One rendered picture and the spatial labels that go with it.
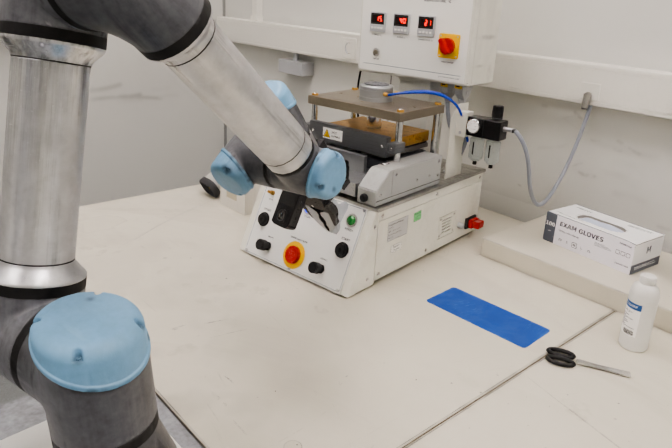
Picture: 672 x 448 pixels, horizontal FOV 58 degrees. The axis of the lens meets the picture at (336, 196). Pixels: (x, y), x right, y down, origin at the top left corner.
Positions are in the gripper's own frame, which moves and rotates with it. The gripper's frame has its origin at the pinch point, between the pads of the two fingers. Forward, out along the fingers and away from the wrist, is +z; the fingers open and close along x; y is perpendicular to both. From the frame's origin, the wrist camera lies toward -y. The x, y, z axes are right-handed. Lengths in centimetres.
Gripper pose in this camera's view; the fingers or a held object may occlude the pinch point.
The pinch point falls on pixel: (331, 231)
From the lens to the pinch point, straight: 123.7
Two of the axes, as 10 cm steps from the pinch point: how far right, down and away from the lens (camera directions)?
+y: 5.6, -7.2, 4.1
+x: -7.5, -2.5, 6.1
